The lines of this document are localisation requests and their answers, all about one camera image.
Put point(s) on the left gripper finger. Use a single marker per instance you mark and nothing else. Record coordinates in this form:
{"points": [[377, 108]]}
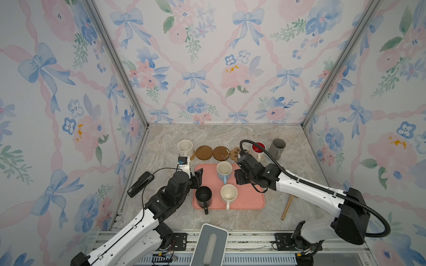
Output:
{"points": [[196, 183], [199, 174]]}

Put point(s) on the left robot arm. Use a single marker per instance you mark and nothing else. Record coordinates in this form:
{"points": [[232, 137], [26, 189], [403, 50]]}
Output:
{"points": [[147, 232]]}

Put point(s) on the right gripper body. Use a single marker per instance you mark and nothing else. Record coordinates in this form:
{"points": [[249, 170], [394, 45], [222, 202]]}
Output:
{"points": [[249, 178]]}

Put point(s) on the grey mug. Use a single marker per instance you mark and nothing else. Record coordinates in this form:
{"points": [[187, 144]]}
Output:
{"points": [[276, 148]]}

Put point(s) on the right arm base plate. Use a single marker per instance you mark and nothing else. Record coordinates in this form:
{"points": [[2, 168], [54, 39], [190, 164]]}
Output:
{"points": [[287, 241]]}

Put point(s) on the pink tray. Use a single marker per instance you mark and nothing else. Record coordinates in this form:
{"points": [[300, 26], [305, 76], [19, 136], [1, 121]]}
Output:
{"points": [[247, 197]]}

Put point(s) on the pink mug red inside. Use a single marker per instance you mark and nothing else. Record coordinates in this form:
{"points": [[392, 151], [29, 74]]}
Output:
{"points": [[257, 151]]}

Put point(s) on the dark brown round coaster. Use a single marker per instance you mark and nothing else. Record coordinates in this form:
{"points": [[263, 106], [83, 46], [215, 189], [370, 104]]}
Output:
{"points": [[221, 153]]}

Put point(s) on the rattan woven coaster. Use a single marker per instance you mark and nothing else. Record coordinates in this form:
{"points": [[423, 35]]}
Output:
{"points": [[193, 156]]}

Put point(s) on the cork paw coaster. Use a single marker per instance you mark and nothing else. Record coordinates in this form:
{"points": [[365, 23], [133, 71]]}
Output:
{"points": [[235, 154]]}

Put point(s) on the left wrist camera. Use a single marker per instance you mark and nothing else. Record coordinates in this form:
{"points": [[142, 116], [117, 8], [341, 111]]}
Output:
{"points": [[183, 164]]}

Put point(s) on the plain wooden round coaster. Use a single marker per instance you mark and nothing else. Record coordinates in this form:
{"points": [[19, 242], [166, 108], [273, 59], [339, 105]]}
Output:
{"points": [[204, 152]]}

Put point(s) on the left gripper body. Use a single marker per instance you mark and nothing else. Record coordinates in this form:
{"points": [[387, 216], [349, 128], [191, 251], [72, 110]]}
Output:
{"points": [[178, 202]]}

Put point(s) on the white speckled mug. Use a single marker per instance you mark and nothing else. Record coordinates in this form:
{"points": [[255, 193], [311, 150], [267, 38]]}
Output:
{"points": [[185, 148]]}

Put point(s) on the black mug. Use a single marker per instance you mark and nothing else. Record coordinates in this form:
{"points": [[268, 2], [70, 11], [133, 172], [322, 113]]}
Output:
{"points": [[204, 197]]}

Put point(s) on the black stapler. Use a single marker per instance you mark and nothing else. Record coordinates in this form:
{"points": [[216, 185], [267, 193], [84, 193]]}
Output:
{"points": [[141, 183]]}

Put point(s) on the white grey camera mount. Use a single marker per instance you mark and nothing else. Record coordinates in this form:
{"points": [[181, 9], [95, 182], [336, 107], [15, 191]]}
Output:
{"points": [[210, 247]]}

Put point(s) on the light blue mug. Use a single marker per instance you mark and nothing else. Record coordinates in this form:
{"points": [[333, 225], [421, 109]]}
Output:
{"points": [[224, 170]]}

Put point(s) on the wooden mallet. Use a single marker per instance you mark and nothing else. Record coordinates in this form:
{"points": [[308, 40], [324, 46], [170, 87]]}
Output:
{"points": [[287, 207]]}

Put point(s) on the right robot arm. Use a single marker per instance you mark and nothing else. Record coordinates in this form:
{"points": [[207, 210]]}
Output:
{"points": [[345, 220]]}

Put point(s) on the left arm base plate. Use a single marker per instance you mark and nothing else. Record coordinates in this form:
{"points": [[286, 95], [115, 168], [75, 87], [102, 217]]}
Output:
{"points": [[174, 242]]}

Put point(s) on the cream white mug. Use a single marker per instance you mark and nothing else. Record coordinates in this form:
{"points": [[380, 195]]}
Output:
{"points": [[229, 194]]}

